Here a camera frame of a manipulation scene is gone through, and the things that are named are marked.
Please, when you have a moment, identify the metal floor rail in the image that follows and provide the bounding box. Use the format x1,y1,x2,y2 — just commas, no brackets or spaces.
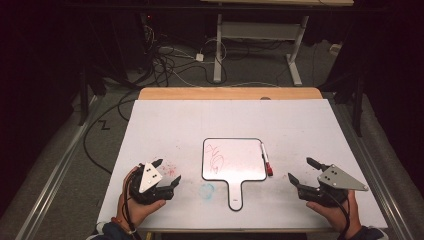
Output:
333,99,414,240
14,94,101,240

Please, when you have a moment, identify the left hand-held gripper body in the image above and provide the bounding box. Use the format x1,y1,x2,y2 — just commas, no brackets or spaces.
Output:
129,162,176,205

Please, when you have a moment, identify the wooden table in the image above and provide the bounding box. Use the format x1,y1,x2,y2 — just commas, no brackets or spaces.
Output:
138,87,324,101

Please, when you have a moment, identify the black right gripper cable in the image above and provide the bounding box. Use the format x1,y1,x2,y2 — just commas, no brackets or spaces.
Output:
328,191,352,240

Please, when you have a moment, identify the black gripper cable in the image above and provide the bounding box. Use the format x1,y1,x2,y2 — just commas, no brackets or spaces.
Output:
122,168,141,240
328,191,352,240

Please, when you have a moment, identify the tangle of floor cables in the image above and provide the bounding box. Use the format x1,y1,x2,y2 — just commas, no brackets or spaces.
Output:
143,23,228,88

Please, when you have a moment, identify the white table cover sheet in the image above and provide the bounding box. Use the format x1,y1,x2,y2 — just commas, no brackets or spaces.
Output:
97,99,389,231

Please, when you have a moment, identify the long black floor cable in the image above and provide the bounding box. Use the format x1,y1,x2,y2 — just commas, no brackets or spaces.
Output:
83,89,141,176

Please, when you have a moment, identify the small whiteboard with handle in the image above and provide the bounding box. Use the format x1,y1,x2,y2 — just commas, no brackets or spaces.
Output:
201,137,268,212

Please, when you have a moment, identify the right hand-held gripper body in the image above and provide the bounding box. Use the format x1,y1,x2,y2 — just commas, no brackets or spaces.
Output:
297,163,369,208

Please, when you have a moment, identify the person's left hand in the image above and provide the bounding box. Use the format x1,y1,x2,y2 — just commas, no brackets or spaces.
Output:
116,165,167,231

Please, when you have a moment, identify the person's right hand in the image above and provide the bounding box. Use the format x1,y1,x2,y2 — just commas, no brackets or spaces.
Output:
305,189,363,239

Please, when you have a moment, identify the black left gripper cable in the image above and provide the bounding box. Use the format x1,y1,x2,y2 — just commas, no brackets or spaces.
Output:
122,168,141,240

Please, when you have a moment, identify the red marker pen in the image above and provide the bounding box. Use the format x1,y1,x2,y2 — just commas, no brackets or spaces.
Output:
259,142,274,177

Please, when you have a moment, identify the red bracelet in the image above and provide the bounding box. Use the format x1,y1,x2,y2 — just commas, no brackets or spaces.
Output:
110,216,138,234

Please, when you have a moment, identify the white-legged desk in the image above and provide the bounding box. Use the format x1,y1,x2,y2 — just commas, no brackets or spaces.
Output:
199,0,355,87

